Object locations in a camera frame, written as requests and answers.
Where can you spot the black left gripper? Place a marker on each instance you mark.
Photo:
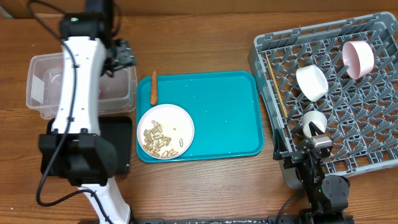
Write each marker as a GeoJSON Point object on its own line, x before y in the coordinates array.
{"type": "Point", "coordinates": [126, 57]}

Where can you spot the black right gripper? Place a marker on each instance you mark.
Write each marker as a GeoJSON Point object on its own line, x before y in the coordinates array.
{"type": "Point", "coordinates": [279, 149]}

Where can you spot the white cup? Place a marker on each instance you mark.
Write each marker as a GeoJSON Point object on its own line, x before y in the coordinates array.
{"type": "Point", "coordinates": [317, 118]}

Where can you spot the carrot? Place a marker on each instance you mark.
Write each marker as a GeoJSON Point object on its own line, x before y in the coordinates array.
{"type": "Point", "coordinates": [154, 90]}

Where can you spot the white bowl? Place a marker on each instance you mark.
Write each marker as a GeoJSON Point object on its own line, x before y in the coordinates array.
{"type": "Point", "coordinates": [312, 82]}

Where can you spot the wooden chopstick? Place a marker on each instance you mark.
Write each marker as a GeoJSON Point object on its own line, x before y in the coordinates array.
{"type": "Point", "coordinates": [276, 87]}

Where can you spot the pink bowl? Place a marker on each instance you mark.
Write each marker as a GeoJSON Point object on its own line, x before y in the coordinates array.
{"type": "Point", "coordinates": [359, 58]}

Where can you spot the red snack wrapper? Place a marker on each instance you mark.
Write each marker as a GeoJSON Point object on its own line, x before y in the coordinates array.
{"type": "Point", "coordinates": [103, 95]}

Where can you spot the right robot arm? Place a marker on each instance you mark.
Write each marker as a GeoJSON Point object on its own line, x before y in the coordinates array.
{"type": "Point", "coordinates": [327, 194]}

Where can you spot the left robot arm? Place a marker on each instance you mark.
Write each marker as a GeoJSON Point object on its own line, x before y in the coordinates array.
{"type": "Point", "coordinates": [85, 38]}

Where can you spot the clear plastic bin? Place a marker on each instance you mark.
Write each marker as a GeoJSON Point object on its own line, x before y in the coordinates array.
{"type": "Point", "coordinates": [44, 84]}

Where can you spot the black tray bin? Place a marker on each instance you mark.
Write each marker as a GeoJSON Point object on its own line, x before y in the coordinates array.
{"type": "Point", "coordinates": [119, 140]}

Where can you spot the teal plastic tray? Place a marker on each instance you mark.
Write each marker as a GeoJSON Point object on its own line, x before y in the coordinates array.
{"type": "Point", "coordinates": [224, 107]}

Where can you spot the grey dish rack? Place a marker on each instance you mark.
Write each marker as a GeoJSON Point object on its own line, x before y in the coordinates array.
{"type": "Point", "coordinates": [361, 114]}

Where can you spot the pink plate with peanuts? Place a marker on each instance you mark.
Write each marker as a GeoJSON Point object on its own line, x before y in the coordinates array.
{"type": "Point", "coordinates": [165, 132]}

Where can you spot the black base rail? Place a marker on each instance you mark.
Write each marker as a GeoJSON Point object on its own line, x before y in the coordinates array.
{"type": "Point", "coordinates": [217, 220]}

